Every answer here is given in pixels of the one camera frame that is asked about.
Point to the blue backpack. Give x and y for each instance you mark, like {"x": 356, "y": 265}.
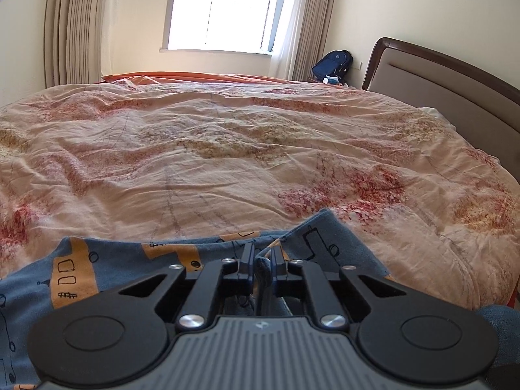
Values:
{"x": 333, "y": 64}

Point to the teal box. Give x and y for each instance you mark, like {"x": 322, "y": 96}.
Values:
{"x": 332, "y": 81}

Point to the person's leg in jeans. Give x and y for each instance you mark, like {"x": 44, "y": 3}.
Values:
{"x": 501, "y": 341}

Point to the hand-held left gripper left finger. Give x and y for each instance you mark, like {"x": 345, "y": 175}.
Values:
{"x": 246, "y": 262}

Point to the floral peach duvet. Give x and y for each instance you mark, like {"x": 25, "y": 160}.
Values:
{"x": 243, "y": 150}

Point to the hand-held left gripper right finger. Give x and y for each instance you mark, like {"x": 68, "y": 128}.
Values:
{"x": 277, "y": 263}

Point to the white framed window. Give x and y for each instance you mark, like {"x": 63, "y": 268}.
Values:
{"x": 223, "y": 8}

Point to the orange bed sheet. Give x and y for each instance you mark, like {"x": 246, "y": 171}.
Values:
{"x": 183, "y": 77}

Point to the brown padded headboard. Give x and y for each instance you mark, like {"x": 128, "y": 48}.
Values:
{"x": 438, "y": 81}

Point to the beige curtain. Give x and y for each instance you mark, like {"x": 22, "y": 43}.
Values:
{"x": 77, "y": 28}
{"x": 308, "y": 24}

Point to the blue printed pants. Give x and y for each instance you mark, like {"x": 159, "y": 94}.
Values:
{"x": 122, "y": 260}

